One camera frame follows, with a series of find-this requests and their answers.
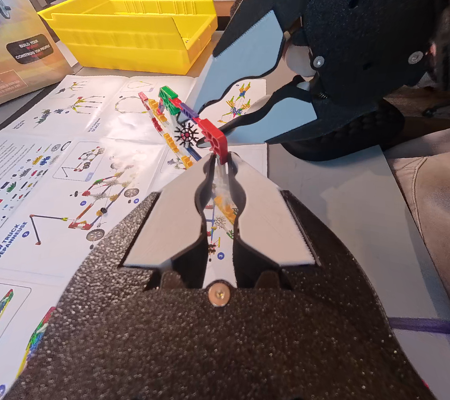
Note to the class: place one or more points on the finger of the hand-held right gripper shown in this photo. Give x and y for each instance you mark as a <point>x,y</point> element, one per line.
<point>285,115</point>
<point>242,62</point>

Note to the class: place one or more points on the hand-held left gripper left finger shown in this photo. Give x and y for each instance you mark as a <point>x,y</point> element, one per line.
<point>165,231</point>

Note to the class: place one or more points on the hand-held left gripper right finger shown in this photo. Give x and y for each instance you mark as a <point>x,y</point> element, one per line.
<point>274,231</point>

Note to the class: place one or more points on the colourful rod connector frame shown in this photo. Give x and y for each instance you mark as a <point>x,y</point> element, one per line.
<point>213,134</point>

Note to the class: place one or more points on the black snowflake connector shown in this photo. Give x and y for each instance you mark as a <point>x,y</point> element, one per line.
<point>186,135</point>

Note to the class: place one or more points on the yellow plastic parts bin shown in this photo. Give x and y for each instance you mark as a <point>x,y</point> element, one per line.
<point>126,27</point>

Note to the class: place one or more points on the black chair seat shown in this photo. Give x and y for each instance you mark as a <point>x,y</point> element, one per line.
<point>351,147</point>

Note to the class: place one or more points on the white building instruction sheet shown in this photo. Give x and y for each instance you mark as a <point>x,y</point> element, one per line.
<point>70,182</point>

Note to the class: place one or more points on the cardboard toy set box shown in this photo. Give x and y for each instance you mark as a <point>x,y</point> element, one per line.
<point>28,55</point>

